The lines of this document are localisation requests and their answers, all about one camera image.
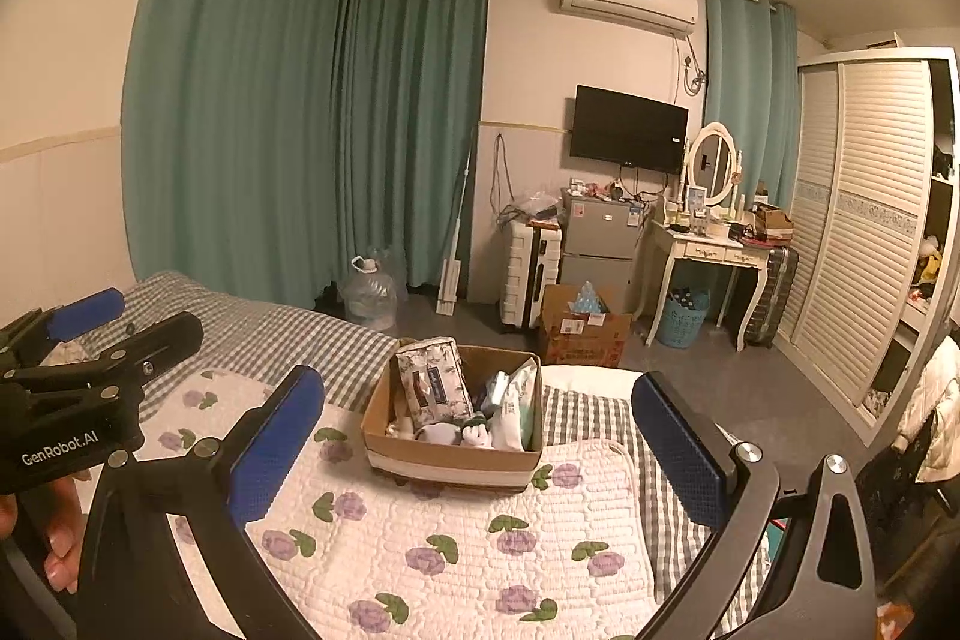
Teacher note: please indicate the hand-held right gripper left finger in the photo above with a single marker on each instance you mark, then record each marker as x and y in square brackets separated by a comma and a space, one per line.
[277, 437]

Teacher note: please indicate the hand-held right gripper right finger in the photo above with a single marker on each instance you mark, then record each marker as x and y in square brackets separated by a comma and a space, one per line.
[679, 452]

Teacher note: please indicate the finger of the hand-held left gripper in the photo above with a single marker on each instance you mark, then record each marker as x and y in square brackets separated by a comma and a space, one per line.
[157, 336]
[82, 310]

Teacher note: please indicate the cream lace scrunchie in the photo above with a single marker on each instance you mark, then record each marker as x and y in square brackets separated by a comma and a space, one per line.
[399, 428]

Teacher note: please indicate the floral printed tissue pack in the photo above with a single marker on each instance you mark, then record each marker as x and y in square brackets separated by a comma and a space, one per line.
[431, 381]

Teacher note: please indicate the white sock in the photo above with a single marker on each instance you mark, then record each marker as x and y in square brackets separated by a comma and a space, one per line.
[436, 434]
[476, 437]

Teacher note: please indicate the person's left hand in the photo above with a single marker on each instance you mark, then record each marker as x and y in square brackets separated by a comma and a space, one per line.
[64, 535]

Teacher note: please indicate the grey plaid bedsheet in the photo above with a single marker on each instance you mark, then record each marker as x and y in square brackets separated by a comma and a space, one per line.
[315, 340]

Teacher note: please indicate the blue laundry basket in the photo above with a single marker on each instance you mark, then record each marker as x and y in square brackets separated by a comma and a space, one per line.
[686, 321]

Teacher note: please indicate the printed cardboard box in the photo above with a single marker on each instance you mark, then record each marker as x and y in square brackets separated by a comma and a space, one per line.
[585, 340]

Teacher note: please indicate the clear water jug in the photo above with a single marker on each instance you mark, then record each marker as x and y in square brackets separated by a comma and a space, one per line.
[367, 299]

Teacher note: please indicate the dark suitcase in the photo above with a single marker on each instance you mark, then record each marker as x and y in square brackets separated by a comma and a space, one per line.
[772, 295]

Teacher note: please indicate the floral quilted blanket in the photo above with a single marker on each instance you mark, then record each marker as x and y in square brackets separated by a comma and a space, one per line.
[450, 535]

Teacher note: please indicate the white dressing table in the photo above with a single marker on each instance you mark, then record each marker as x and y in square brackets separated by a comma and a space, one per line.
[705, 246]

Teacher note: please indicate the white mop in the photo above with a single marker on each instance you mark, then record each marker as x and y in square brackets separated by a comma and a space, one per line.
[450, 287]

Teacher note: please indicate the white suitcase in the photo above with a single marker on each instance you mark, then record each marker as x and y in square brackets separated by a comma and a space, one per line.
[529, 272]

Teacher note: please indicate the wide green curtain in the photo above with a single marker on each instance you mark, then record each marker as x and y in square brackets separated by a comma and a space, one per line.
[262, 123]

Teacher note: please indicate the grey mini fridge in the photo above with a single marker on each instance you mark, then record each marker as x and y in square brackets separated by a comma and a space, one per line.
[600, 227]

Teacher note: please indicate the small brown box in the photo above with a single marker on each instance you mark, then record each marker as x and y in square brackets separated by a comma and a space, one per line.
[774, 221]

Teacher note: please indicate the white jacket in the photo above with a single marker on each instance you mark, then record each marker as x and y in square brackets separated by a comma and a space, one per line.
[934, 415]

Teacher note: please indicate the oval vanity mirror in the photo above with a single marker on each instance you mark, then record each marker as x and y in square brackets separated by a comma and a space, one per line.
[711, 160]

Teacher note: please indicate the white louvred wardrobe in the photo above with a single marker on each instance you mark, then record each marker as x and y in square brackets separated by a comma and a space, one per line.
[862, 197]

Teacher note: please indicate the black television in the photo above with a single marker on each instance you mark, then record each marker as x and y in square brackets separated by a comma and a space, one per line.
[628, 129]

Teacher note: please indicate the narrow green curtain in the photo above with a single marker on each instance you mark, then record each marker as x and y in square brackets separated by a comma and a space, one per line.
[750, 85]

